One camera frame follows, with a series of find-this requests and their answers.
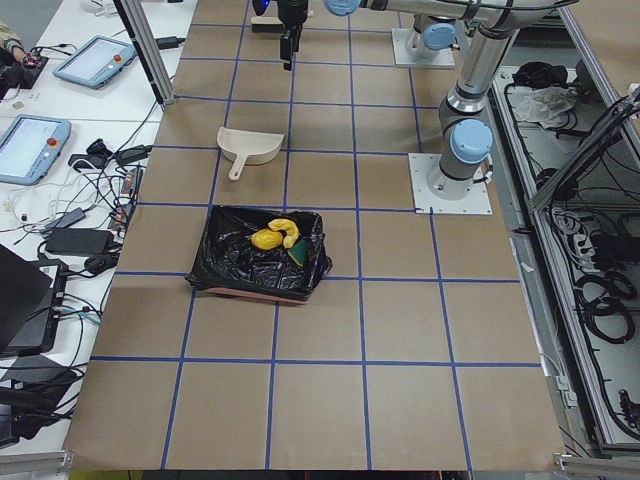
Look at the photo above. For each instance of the green yellow sponge piece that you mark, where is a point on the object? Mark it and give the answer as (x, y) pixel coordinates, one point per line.
(298, 253)

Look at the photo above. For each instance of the teach pendant far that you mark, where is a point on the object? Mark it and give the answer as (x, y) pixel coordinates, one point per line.
(97, 62)

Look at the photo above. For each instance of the black laptop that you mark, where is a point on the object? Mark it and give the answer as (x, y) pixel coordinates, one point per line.
(31, 300)

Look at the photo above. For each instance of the bin with black bag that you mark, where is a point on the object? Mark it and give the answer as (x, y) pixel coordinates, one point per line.
(226, 261)

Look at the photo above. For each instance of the beige hand brush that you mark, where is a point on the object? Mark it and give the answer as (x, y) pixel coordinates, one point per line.
(265, 24)

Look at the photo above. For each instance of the beige dustpan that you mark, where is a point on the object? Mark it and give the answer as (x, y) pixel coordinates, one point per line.
(243, 148)

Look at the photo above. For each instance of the aluminium frame post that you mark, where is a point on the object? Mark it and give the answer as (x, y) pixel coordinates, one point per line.
(138, 28)

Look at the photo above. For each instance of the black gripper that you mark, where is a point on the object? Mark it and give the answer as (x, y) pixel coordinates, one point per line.
(294, 12)

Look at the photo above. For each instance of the teach pendant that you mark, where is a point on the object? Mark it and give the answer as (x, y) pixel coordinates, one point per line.
(30, 146)
(97, 62)

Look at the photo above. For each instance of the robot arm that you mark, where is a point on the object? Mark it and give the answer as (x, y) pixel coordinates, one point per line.
(467, 140)
(431, 33)

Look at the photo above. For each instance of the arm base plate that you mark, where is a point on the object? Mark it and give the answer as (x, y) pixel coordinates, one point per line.
(443, 59)
(434, 193)

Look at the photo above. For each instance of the black power adapter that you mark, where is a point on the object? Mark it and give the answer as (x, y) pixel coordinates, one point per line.
(78, 242)

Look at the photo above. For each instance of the teach pendant near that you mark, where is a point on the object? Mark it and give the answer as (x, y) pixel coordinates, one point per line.
(30, 146)

